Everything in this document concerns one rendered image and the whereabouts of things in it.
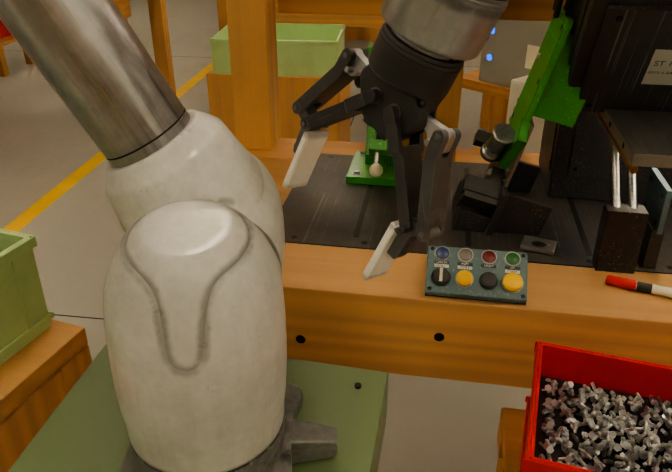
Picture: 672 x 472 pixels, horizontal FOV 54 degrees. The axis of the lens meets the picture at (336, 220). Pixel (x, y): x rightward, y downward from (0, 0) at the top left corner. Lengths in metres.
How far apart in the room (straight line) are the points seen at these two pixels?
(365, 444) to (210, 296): 0.28
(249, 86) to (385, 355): 0.76
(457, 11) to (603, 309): 0.63
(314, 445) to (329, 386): 0.12
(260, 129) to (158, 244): 1.05
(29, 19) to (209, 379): 0.37
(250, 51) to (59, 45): 0.89
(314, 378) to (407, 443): 1.24
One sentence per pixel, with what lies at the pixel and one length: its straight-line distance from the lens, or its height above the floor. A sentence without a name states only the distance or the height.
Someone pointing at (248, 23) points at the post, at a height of 1.18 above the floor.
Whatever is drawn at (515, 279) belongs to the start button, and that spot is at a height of 0.94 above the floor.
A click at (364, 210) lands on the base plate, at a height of 0.90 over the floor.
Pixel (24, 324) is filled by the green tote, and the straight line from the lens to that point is 1.17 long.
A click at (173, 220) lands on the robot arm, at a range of 0.58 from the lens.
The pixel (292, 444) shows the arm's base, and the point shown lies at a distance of 0.69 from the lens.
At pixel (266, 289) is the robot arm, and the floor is 1.15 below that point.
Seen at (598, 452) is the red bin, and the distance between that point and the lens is 0.84.
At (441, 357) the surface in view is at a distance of 1.06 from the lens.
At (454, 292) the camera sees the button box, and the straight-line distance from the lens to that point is 1.00.
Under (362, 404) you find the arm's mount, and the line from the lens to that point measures 0.78.
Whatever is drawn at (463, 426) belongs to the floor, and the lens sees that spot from 2.10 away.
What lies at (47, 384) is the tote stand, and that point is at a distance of 1.17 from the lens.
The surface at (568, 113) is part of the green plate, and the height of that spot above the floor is 1.12.
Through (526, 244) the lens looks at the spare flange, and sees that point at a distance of 1.16.
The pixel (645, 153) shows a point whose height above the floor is 1.13.
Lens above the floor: 1.46
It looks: 27 degrees down
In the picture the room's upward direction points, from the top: straight up
